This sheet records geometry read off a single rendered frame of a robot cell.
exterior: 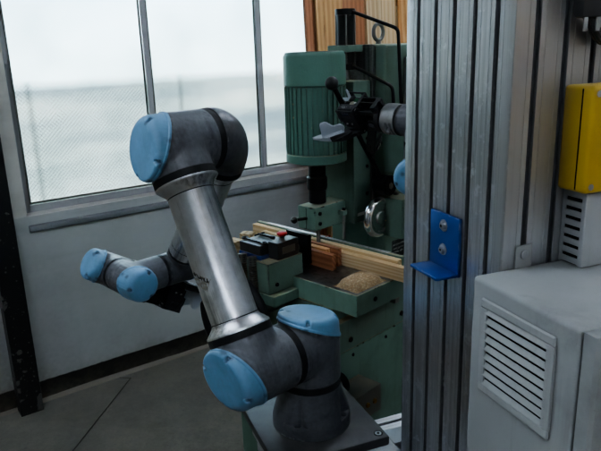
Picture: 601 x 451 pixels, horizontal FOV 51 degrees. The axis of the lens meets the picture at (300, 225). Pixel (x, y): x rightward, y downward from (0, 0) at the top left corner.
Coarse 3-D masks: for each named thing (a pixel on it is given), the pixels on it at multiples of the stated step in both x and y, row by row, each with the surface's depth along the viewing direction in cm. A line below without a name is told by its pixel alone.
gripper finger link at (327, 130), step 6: (324, 126) 159; (330, 126) 159; (336, 126) 159; (342, 126) 158; (324, 132) 160; (330, 132) 160; (336, 132) 160; (342, 132) 159; (318, 138) 162; (324, 138) 161
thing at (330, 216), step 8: (328, 200) 191; (336, 200) 190; (344, 200) 192; (304, 208) 185; (312, 208) 183; (320, 208) 184; (328, 208) 187; (336, 208) 189; (304, 216) 186; (312, 216) 184; (320, 216) 185; (328, 216) 187; (336, 216) 190; (304, 224) 187; (312, 224) 184; (320, 224) 185; (328, 224) 188; (336, 224) 191
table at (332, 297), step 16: (304, 272) 180; (320, 272) 180; (336, 272) 180; (352, 272) 179; (288, 288) 177; (304, 288) 176; (320, 288) 171; (336, 288) 168; (384, 288) 170; (400, 288) 176; (272, 304) 172; (320, 304) 173; (336, 304) 168; (352, 304) 164; (368, 304) 167
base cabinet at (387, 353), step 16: (384, 336) 186; (400, 336) 192; (352, 352) 176; (368, 352) 182; (384, 352) 187; (400, 352) 194; (352, 368) 178; (368, 368) 183; (384, 368) 189; (400, 368) 195; (384, 384) 190; (400, 384) 197; (384, 400) 192; (400, 400) 199; (384, 416) 194; (256, 448) 209
